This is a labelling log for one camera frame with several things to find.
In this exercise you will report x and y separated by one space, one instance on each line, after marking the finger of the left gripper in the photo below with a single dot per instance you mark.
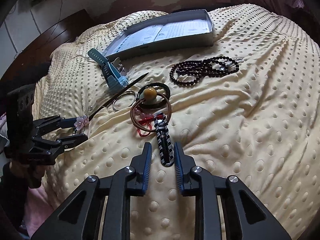
62 143
51 123

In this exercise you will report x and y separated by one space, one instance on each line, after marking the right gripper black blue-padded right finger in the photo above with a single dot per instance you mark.
224 207

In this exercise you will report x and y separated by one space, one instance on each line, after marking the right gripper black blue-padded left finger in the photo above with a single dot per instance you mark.
100 207

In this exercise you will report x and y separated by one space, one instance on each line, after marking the black hairpin with pink flower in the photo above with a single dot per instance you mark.
117 95

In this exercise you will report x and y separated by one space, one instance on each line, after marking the silver ring bangle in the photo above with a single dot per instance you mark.
124 100

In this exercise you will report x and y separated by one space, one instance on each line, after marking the person's left hand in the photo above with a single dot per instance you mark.
30 173

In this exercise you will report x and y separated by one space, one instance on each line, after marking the pink cloth by pillow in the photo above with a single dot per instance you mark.
36 210

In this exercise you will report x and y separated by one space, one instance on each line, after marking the dark wooden headboard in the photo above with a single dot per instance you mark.
33 62

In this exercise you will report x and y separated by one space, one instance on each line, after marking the cream dotted blanket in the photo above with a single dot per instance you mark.
259 122

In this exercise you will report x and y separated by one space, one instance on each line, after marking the silver rhinestone hair clip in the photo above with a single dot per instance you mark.
229 64

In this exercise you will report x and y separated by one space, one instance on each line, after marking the grey shallow tray box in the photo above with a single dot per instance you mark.
185 29

